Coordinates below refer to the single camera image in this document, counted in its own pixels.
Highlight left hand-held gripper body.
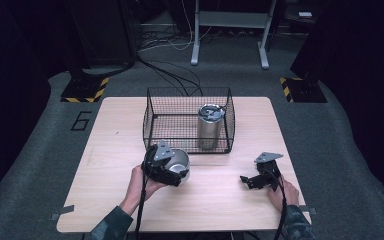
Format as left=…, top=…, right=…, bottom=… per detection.
left=141, top=139, right=176, bottom=183

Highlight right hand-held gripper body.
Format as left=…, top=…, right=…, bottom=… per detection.
left=254, top=152, right=284, bottom=192

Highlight silver mug with white handle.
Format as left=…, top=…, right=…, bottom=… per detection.
left=164, top=148, right=191, bottom=184

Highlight black wire mesh basket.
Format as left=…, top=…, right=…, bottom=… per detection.
left=142, top=86, right=236, bottom=155

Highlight steel tumbler with lid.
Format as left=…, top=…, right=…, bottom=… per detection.
left=196, top=103, right=227, bottom=151

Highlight person's right hand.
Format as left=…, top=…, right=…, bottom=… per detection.
left=267, top=175, right=300, bottom=213

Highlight person's left hand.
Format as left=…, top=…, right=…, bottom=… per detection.
left=121, top=164, right=168, bottom=216

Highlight grey tape strip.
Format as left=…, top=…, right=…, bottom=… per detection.
left=49, top=204, right=76, bottom=222
left=298, top=205, right=318, bottom=216

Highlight black base with hazard stripes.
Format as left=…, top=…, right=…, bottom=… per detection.
left=279, top=77, right=328, bottom=104
left=60, top=77, right=110, bottom=104

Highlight dark cabinet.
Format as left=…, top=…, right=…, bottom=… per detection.
left=65, top=0, right=138, bottom=68

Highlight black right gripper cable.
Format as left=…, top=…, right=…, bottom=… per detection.
left=264, top=168, right=288, bottom=240

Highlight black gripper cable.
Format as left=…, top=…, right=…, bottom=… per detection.
left=264, top=168, right=288, bottom=240
left=134, top=168, right=148, bottom=240

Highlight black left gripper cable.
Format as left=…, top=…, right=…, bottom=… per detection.
left=134, top=168, right=148, bottom=240

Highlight black floor cable bundle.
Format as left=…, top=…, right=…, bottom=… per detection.
left=136, top=55, right=204, bottom=97

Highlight white floor cables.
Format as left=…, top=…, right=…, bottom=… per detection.
left=139, top=0, right=214, bottom=53

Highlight white metal stand frame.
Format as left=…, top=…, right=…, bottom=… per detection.
left=190, top=0, right=278, bottom=70

